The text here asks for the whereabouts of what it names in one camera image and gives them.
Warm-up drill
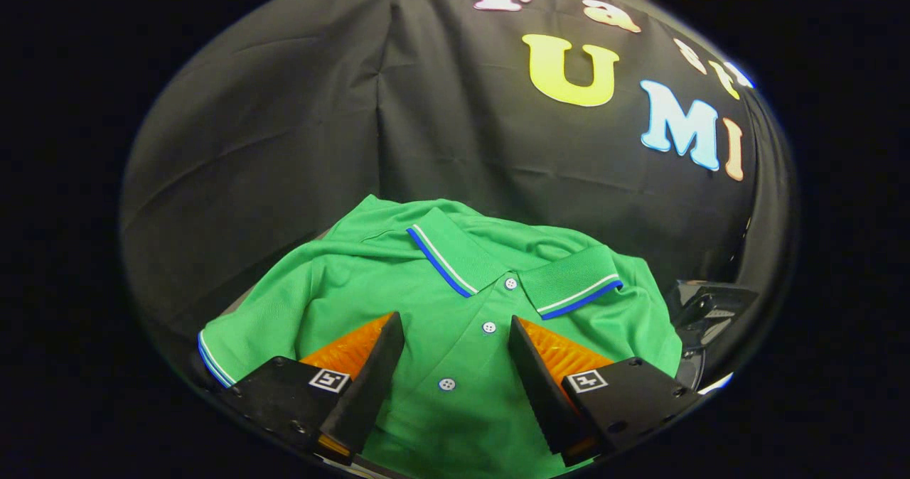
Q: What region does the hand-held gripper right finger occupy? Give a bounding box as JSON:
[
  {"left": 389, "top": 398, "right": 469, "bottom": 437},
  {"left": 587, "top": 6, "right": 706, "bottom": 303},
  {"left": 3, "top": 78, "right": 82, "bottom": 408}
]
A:
[{"left": 508, "top": 316, "right": 705, "bottom": 468}]

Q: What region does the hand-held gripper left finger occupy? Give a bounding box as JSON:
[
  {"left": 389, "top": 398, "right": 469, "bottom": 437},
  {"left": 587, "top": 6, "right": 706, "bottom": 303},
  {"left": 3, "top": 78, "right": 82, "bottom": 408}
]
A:
[{"left": 213, "top": 312, "right": 406, "bottom": 465}]

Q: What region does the green polo shirt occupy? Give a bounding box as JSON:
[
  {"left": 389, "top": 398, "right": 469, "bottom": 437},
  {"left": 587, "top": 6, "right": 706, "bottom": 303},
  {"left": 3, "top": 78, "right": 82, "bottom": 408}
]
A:
[{"left": 198, "top": 195, "right": 683, "bottom": 479}]

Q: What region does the black backdrop cloth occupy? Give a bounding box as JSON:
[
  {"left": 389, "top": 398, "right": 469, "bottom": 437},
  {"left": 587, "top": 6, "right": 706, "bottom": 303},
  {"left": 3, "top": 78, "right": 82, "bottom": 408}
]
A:
[{"left": 119, "top": 0, "right": 797, "bottom": 394}]

